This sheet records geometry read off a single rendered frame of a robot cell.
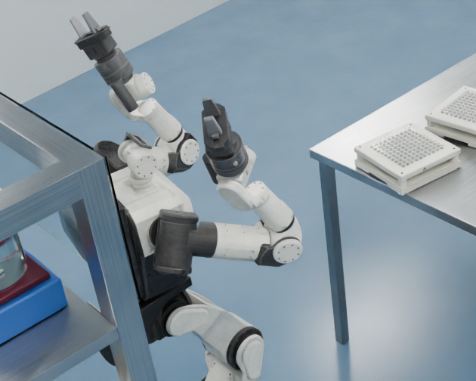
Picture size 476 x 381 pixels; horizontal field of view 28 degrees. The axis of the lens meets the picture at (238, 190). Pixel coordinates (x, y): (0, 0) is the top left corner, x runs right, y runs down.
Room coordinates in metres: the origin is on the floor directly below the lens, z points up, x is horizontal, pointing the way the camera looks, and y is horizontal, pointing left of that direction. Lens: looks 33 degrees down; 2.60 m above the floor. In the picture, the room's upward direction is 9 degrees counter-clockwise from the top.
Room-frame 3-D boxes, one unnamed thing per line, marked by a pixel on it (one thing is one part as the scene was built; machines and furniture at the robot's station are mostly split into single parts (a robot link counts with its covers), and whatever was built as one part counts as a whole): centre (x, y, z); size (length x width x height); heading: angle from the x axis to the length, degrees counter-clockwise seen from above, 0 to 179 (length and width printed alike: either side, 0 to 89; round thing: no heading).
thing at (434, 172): (2.61, -0.56, 0.91); 0.24 x 0.24 x 0.02; 26
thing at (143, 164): (2.11, 0.24, 1.36); 0.10 x 0.07 x 0.09; 26
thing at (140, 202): (2.09, 0.30, 1.16); 0.34 x 0.30 x 0.36; 26
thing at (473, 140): (2.79, -0.84, 0.91); 0.24 x 0.24 x 0.02; 42
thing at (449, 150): (2.61, -0.56, 0.96); 0.25 x 0.24 x 0.02; 26
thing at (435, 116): (2.79, -0.84, 0.96); 0.25 x 0.24 x 0.02; 42
